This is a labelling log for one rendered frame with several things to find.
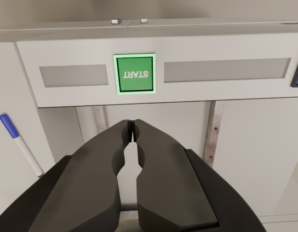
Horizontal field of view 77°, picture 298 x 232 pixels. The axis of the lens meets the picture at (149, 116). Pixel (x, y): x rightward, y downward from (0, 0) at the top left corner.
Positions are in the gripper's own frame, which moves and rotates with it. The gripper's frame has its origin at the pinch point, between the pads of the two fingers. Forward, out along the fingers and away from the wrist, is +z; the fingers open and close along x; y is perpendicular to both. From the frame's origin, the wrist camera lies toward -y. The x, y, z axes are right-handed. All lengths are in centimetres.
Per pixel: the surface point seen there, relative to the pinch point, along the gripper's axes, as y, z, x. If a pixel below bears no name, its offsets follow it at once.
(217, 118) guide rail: 15.0, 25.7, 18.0
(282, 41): -2.9, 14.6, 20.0
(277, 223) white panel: 59, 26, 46
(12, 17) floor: -7, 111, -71
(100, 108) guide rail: 11.2, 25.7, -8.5
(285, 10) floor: -6, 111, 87
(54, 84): 2.0, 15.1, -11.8
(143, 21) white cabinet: -4.8, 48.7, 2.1
